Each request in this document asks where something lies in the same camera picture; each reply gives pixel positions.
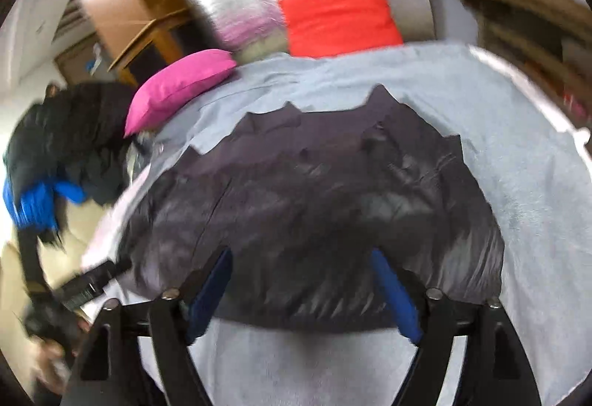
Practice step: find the black puffer jacket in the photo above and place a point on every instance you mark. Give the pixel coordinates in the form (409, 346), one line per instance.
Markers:
(69, 133)

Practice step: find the pink pillow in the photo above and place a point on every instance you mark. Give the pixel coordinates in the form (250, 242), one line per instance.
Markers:
(180, 85)

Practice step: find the wooden window screen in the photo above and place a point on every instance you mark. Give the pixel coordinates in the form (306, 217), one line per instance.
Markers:
(76, 59)

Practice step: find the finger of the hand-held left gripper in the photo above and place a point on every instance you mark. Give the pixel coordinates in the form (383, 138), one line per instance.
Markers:
(97, 279)

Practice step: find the red pillow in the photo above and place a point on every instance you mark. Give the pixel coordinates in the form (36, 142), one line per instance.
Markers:
(337, 17)

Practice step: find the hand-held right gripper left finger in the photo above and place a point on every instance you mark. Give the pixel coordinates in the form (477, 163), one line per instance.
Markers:
(210, 290)

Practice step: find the blue garment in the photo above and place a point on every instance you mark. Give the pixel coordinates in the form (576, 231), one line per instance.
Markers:
(32, 202)

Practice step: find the cream sofa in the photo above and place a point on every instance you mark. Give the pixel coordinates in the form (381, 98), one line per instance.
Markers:
(9, 267)

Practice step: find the light grey blanket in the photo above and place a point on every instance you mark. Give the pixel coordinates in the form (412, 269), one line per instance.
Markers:
(532, 202)

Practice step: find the wooden shelf table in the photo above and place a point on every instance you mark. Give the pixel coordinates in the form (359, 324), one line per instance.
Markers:
(518, 27)

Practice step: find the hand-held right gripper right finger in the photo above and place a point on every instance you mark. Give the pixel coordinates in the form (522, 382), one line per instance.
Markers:
(397, 295)

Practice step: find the dark grey quilted jacket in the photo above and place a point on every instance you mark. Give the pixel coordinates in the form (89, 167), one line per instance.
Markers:
(314, 202)

